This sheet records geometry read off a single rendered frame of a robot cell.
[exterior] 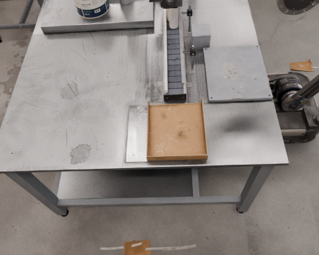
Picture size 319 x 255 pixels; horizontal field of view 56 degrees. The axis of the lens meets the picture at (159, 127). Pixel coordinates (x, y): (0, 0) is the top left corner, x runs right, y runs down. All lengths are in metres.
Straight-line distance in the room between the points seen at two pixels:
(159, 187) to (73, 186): 0.55
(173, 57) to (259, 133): 0.58
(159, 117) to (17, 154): 0.67
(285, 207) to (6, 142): 1.71
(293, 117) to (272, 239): 0.82
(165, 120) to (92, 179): 0.79
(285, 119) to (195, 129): 0.99
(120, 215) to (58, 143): 0.85
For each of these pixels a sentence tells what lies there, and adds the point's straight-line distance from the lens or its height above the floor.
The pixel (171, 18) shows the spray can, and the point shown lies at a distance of 1.70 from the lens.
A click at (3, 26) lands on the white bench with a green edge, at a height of 0.19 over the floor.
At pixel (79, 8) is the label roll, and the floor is 0.94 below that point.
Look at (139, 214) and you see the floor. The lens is 2.09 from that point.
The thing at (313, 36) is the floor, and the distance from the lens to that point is 3.24.
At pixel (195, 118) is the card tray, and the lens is 1.40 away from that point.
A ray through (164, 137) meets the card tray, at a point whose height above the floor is 0.83.
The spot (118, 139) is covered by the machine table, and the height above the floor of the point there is 0.83.
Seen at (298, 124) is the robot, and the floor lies 0.24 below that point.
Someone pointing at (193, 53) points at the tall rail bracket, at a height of 0.96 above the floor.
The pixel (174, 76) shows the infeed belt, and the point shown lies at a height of 0.88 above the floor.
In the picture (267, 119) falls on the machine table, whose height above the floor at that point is 0.83.
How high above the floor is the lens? 1.99
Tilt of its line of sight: 57 degrees down
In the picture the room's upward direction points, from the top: 8 degrees counter-clockwise
